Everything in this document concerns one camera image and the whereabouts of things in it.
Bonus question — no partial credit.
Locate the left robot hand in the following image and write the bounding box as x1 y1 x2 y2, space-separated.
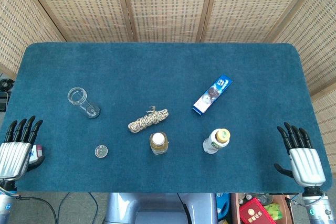
0 115 46 182

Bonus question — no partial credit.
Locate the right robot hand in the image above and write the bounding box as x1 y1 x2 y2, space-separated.
274 122 327 187

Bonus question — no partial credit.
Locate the clear glass jar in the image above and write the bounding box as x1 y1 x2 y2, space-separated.
67 87 101 119

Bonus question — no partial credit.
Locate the small white red box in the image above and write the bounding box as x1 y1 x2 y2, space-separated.
30 144 44 164

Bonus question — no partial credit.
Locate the green snack packet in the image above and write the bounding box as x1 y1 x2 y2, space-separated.
264 202 284 221

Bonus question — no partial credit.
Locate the black equipment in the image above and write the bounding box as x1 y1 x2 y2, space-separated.
0 73 13 112

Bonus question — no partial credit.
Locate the red booklet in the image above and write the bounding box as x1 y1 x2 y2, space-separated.
239 197 271 224

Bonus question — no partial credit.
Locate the brown wooden crate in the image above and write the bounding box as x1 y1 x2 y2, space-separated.
230 193 292 224

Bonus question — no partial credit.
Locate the white bottle yellow cap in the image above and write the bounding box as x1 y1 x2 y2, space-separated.
202 128 231 155

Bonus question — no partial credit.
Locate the blue plastic container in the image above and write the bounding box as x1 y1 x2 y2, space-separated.
216 193 231 221

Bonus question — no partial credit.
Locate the blue cookie box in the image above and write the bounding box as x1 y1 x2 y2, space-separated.
192 74 234 116

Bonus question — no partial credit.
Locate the tea bottle white cap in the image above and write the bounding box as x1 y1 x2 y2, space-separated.
149 132 169 156

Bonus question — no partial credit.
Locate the grey-blue robot torso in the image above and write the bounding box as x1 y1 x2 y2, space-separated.
104 192 218 224

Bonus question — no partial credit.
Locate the blue table cloth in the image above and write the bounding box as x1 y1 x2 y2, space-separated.
0 42 333 194

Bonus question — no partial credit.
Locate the woven bamboo folding screen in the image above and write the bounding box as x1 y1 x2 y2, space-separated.
0 0 336 175

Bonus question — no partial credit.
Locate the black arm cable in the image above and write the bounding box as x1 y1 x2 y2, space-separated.
14 195 58 224

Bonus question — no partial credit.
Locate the blue floor cable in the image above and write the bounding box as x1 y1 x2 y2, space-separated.
57 192 71 222

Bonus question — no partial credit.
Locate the dark floor cable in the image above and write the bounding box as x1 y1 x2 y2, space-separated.
88 193 99 224

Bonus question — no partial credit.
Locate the black torso cable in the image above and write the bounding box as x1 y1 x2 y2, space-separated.
177 193 190 219

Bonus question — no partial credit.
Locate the braided rope bundle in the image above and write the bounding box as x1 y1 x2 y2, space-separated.
128 105 170 133

